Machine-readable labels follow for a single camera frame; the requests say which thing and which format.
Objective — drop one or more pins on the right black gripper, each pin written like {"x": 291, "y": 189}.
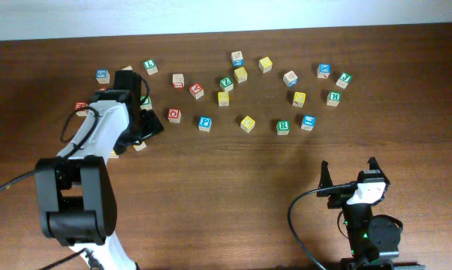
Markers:
{"x": 336, "y": 200}

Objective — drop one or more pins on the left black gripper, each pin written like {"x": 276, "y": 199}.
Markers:
{"x": 149, "y": 124}

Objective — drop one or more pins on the green V block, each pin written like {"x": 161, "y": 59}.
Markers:
{"x": 147, "y": 104}

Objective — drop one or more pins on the yellow C block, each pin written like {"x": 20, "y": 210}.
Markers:
{"x": 138, "y": 146}

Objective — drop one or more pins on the blue P block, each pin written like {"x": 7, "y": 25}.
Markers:
{"x": 205, "y": 123}

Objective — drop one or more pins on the green r block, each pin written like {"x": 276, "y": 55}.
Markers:
{"x": 334, "y": 98}
{"x": 283, "y": 128}

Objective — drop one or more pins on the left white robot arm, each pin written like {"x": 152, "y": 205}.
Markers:
{"x": 77, "y": 205}

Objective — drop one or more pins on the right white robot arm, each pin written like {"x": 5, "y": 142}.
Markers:
{"x": 374, "y": 239}

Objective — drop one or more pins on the red O block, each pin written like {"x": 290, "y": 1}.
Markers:
{"x": 174, "y": 115}

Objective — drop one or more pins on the yellow O block left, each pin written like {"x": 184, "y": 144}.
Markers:
{"x": 113, "y": 154}

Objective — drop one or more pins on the plain block red side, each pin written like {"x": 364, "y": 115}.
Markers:
{"x": 178, "y": 80}

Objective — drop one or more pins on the green L block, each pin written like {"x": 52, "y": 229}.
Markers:
{"x": 150, "y": 67}

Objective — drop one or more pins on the red A block tilted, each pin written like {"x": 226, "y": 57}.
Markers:
{"x": 197, "y": 90}

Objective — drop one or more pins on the blue S block right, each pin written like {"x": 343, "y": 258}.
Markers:
{"x": 308, "y": 122}

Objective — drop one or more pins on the blue block far left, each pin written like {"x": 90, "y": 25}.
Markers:
{"x": 102, "y": 76}

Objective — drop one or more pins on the red M block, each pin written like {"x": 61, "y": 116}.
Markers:
{"x": 80, "y": 109}

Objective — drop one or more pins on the yellow block below Z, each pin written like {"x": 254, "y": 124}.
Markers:
{"x": 223, "y": 99}

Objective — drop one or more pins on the green Z block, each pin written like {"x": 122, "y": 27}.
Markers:
{"x": 226, "y": 84}

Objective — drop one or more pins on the green J block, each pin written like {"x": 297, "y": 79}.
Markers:
{"x": 343, "y": 80}

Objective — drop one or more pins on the yellow block centre lower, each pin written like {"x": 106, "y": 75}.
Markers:
{"x": 247, "y": 124}

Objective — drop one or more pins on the blue X block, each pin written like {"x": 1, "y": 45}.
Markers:
{"x": 323, "y": 71}

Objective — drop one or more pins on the yellow block above Z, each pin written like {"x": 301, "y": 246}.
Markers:
{"x": 240, "y": 74}

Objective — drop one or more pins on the plain block right centre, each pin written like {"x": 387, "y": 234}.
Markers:
{"x": 290, "y": 78}

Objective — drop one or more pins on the plain block blue side top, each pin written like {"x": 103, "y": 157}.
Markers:
{"x": 237, "y": 59}

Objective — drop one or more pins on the yellow block top right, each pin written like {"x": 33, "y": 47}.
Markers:
{"x": 265, "y": 64}

